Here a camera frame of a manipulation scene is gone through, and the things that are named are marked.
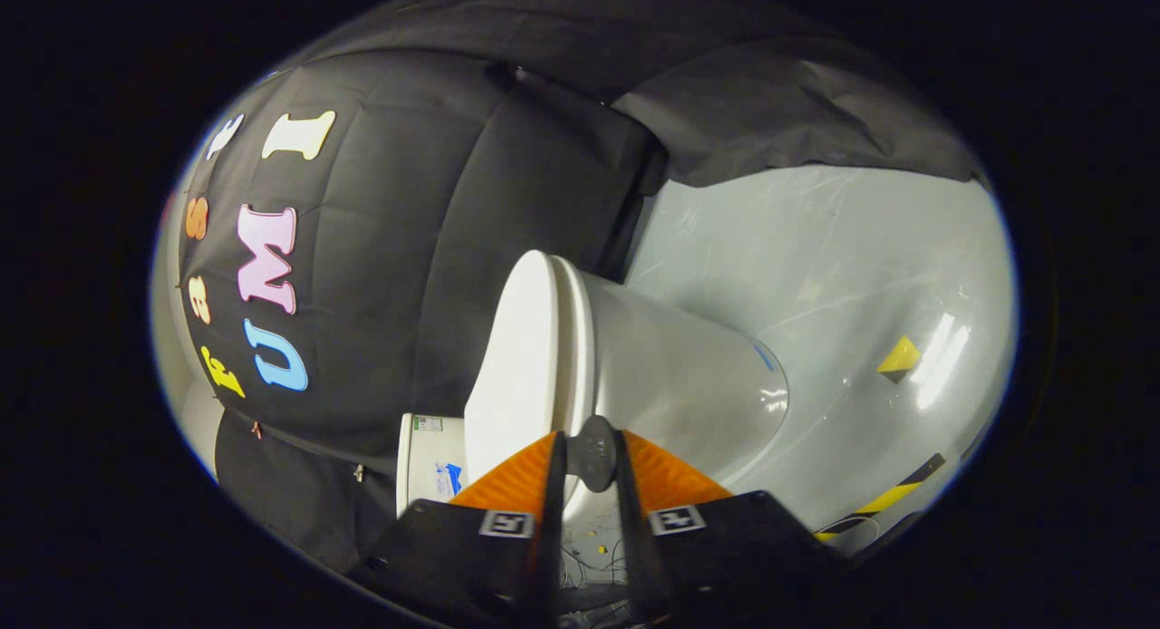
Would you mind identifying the white toilet bowl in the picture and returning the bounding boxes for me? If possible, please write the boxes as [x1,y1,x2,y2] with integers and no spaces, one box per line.
[553,256,789,496]

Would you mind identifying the thin black cables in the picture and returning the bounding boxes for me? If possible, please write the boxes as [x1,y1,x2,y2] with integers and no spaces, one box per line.
[557,538,631,626]

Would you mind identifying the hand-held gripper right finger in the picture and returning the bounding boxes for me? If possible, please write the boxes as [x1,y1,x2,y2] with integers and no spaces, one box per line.
[616,430,844,626]

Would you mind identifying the black backdrop cloth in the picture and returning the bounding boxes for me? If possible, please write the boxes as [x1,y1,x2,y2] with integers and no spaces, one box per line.
[177,0,984,576]

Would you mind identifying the white toilet lid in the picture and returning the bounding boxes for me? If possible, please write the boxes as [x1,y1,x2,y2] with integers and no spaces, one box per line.
[464,250,583,512]

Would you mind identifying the yellow black striped floor tape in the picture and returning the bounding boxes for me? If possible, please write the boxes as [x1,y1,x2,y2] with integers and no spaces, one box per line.
[814,453,946,544]

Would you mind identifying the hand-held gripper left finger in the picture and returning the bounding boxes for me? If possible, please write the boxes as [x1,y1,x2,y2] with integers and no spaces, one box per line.
[349,431,567,626]

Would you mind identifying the black lid pull tab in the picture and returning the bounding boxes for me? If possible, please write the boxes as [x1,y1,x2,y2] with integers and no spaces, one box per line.
[566,416,626,494]

